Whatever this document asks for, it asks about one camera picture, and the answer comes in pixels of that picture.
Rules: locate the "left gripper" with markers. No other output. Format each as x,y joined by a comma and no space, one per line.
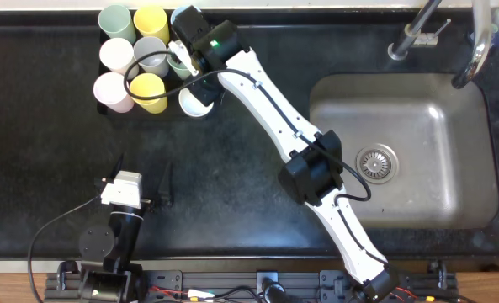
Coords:
149,201

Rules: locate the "white cup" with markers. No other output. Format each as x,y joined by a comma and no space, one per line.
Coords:
116,54
192,108

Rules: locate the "yellow cup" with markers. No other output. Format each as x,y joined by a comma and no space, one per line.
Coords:
151,23
147,86

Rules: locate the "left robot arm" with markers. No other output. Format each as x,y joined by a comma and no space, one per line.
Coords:
125,235

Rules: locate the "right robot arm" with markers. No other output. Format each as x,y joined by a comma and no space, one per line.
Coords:
270,105

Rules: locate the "black tray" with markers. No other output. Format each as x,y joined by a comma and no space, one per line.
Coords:
171,103

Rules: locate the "pink cup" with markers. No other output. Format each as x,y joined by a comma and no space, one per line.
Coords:
111,92

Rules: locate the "pale green cup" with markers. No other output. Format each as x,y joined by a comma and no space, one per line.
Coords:
115,21
174,69

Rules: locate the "grey cup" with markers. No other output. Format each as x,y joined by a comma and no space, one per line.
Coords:
150,52

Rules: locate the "light blue cup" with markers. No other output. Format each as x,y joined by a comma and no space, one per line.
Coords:
176,14

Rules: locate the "steel sink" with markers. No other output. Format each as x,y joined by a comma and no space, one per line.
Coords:
434,126

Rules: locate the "steel tap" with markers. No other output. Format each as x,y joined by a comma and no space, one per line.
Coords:
482,46

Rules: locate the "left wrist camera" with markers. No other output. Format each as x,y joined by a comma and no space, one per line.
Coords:
123,189

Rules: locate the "mounting rail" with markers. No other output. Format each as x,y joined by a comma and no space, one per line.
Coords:
224,282

